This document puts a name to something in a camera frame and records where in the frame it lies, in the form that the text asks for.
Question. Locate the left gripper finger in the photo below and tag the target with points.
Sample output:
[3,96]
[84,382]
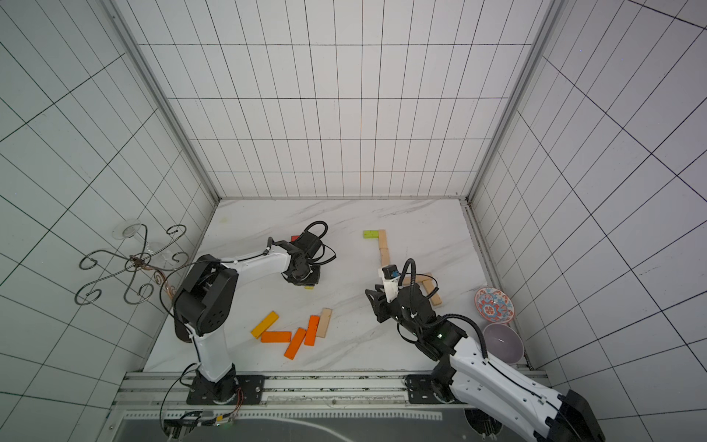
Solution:
[313,278]
[291,278]

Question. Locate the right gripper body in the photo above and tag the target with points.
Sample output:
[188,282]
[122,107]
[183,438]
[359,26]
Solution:
[381,304]

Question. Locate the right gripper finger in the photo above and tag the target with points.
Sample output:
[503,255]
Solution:
[376,296]
[382,311]

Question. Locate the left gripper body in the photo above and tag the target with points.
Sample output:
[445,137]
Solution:
[306,267]

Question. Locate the natural block diagonal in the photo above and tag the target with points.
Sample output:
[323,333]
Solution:
[431,287]
[383,240]

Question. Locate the natural block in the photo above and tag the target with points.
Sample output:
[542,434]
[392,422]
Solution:
[420,278]
[385,257]
[325,320]

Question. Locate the long orange block bottom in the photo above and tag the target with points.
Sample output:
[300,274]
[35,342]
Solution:
[295,343]

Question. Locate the orange block horizontal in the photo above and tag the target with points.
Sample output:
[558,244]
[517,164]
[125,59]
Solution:
[276,337]

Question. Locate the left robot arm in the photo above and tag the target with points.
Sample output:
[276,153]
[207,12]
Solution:
[204,300]

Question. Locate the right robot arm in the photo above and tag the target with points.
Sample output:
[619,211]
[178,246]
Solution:
[466,372]

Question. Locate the yellow-orange wooden block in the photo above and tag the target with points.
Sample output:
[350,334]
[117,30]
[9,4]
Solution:
[264,325]

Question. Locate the patterned red blue plate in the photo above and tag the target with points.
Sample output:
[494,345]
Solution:
[494,305]

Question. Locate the lilac bowl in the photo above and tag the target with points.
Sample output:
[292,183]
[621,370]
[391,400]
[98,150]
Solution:
[504,343]

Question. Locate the dark oval stand base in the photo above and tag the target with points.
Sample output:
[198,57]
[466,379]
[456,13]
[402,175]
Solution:
[179,331]

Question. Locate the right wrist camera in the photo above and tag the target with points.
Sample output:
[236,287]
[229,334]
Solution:
[390,276]

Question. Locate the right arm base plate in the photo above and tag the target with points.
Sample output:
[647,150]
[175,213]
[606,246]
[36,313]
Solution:
[424,389]

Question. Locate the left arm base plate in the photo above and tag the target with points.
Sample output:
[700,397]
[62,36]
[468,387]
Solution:
[231,390]

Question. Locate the ornate metal wire stand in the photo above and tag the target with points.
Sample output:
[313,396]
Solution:
[148,267]

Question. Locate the aluminium mounting rail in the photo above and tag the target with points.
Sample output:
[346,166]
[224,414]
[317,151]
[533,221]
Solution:
[289,396]

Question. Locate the electronics board with wires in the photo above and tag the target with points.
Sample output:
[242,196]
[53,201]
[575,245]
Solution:
[177,427]

